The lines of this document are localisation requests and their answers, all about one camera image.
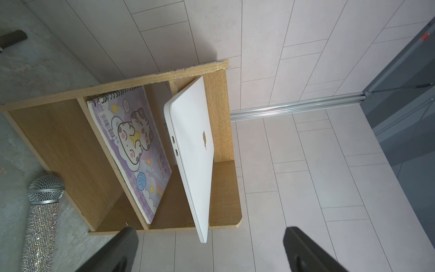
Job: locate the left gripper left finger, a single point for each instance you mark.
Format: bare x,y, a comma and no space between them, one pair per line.
116,256

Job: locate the black perforated music stand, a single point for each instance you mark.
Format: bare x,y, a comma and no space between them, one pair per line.
12,38

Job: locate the silver laptop computer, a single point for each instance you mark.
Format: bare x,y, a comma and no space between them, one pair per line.
188,123

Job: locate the rhinestone glitter microphone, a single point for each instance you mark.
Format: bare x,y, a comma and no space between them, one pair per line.
44,195

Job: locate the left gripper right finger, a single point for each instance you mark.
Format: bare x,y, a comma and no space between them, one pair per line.
305,255

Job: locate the purple cartoon spiral notebook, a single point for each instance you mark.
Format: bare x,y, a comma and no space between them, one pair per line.
126,123

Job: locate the wooden shelf unit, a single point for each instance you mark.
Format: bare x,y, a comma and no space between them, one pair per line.
63,136

